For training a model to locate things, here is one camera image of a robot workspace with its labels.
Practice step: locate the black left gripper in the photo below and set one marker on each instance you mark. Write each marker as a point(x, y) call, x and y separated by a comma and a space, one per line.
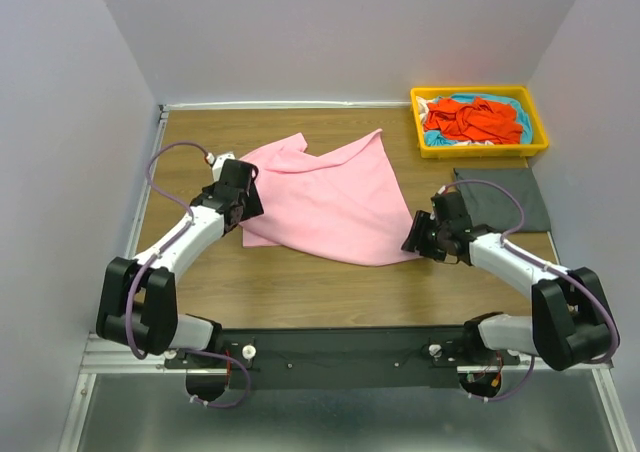
point(253, 203)

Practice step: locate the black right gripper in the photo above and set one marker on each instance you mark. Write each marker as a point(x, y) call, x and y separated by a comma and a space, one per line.
point(421, 223)

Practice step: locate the pink t-shirt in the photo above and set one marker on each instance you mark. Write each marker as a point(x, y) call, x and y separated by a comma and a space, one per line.
point(345, 205)

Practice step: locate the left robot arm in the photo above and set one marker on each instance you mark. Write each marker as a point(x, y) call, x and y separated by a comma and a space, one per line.
point(138, 306)

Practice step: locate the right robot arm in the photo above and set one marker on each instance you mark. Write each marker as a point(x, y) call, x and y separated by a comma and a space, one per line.
point(570, 321)

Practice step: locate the folded dark grey t-shirt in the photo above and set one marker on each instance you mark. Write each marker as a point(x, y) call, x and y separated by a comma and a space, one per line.
point(495, 197)

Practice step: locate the yellow plastic bin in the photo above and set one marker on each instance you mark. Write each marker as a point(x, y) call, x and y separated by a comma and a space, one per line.
point(434, 145)

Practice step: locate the blue t-shirt in bin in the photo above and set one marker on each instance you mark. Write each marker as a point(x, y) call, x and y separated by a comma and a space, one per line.
point(525, 122)

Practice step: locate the white cloth in bin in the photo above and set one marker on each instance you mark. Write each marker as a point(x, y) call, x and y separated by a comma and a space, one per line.
point(423, 109)

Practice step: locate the orange t-shirt in bin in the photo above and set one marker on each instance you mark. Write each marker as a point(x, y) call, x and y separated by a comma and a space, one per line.
point(470, 119)

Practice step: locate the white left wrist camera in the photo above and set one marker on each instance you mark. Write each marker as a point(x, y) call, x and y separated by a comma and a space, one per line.
point(216, 163)

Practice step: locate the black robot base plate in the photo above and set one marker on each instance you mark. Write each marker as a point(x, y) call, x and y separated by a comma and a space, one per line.
point(339, 358)

